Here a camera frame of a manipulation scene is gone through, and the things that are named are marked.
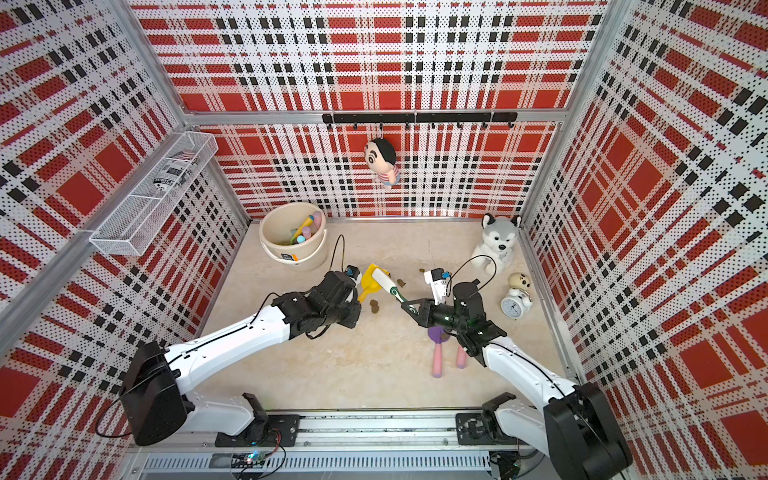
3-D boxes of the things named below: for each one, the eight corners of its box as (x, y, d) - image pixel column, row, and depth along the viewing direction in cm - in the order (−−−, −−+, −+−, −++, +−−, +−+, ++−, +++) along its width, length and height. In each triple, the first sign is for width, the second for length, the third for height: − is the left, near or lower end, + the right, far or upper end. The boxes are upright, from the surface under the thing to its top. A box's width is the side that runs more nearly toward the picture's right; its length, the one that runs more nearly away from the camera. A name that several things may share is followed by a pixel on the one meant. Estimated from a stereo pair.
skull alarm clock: (499, 315, 94) (505, 304, 89) (502, 277, 104) (508, 265, 98) (525, 321, 93) (532, 311, 87) (525, 282, 102) (532, 270, 97)
